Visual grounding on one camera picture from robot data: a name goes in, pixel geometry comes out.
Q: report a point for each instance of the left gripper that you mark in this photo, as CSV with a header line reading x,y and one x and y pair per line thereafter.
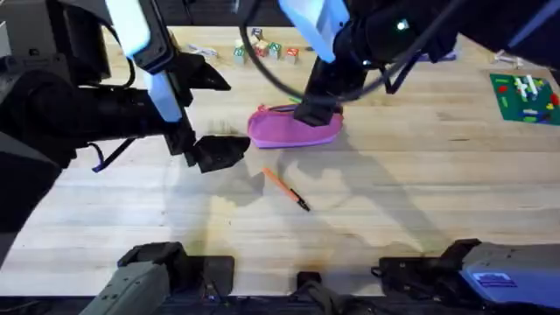
x,y
114,114

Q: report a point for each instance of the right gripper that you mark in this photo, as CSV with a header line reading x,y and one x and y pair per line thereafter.
x,y
394,30

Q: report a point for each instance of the black rail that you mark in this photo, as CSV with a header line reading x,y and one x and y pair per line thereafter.
x,y
262,306

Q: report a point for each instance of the pink zip bag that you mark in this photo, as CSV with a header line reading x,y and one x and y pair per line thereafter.
x,y
275,129

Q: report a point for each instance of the green board with blocks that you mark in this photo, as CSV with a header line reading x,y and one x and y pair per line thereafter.
x,y
525,98

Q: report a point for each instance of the orange pen with black cap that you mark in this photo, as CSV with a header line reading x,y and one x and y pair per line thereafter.
x,y
284,188

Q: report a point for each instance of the heap of toy blocks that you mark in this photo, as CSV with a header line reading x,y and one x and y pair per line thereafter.
x,y
267,48

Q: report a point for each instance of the right wrist flat plate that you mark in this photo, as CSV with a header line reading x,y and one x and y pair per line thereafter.
x,y
315,22

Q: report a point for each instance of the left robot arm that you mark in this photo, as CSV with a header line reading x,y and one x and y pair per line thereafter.
x,y
30,131

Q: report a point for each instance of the left wrist flat plate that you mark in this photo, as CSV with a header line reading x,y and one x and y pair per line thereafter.
x,y
162,96

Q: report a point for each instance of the wrist flat plate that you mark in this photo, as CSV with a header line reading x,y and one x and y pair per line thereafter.
x,y
315,22
162,96

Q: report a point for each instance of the small white object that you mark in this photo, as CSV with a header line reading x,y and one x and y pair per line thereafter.
x,y
203,50
507,58

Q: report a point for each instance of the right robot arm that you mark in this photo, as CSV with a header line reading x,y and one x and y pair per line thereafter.
x,y
503,271

